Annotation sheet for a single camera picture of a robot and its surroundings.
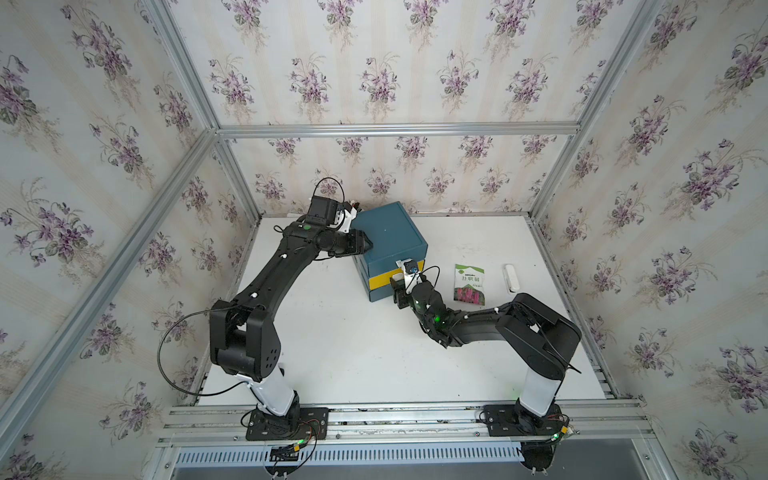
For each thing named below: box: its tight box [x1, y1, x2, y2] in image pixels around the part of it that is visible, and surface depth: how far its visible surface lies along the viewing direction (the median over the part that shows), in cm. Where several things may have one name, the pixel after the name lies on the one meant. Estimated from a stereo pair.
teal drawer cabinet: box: [350, 201, 428, 302], surface depth 87 cm
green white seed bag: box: [453, 264, 486, 306], surface depth 101 cm
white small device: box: [503, 264, 520, 293], surface depth 100 cm
